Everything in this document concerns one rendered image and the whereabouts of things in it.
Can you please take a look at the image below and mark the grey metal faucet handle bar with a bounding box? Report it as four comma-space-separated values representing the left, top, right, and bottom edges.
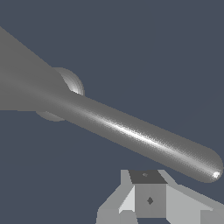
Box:
0, 25, 224, 185

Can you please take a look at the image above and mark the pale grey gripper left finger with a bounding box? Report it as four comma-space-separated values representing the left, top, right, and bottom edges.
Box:
95, 169, 137, 224

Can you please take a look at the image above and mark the round grey faucet base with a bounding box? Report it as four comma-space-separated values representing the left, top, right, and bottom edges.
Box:
35, 66, 86, 123

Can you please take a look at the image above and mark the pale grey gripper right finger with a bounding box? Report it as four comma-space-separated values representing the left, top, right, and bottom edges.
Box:
158, 169, 224, 224

